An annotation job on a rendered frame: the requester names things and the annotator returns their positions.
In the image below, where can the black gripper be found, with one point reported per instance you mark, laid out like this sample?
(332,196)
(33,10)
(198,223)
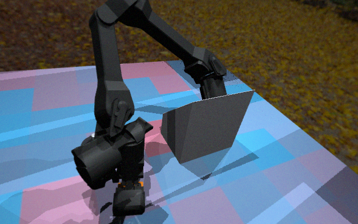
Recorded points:
(129,200)

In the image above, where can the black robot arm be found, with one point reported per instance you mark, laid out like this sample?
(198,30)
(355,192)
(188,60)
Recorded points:
(114,141)

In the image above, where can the black round pedestal with silver shaft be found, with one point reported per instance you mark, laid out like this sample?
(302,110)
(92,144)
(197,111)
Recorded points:
(88,139)

